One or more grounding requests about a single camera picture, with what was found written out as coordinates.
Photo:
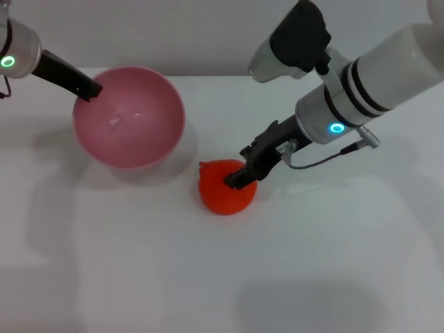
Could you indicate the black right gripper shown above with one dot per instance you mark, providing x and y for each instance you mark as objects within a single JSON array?
[{"x": 274, "y": 149}]

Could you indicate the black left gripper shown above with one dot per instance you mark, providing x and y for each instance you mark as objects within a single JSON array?
[{"x": 59, "y": 74}]

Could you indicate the orange fruit with stem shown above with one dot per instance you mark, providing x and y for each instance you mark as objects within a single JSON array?
[{"x": 218, "y": 194}]

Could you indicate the pink plastic bowl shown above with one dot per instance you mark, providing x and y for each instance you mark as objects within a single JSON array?
[{"x": 132, "y": 121}]

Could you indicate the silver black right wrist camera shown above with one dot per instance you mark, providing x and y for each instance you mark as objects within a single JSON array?
[{"x": 295, "y": 45}]

